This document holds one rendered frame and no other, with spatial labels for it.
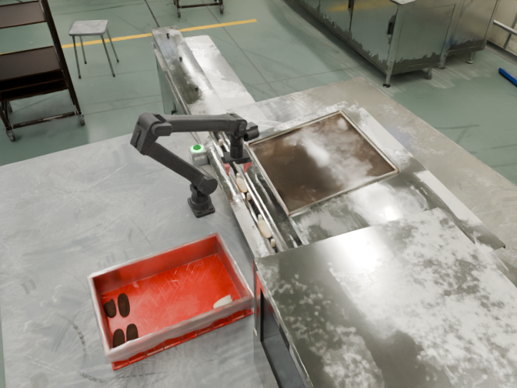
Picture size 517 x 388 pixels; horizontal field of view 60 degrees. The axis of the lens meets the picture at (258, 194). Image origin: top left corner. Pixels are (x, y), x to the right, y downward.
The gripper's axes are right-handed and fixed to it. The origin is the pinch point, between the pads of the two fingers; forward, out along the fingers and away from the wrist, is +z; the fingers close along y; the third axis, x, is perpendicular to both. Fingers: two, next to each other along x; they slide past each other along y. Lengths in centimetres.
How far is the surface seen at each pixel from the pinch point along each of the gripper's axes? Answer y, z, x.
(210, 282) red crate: 24, 10, 46
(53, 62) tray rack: 80, 39, -231
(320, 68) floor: -171, 80, -245
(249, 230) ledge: 4.2, 5.4, 30.2
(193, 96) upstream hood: 2, -2, -68
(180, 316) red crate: 37, 11, 56
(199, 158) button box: 11.0, 4.6, -21.1
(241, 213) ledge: 4.1, 5.2, 20.2
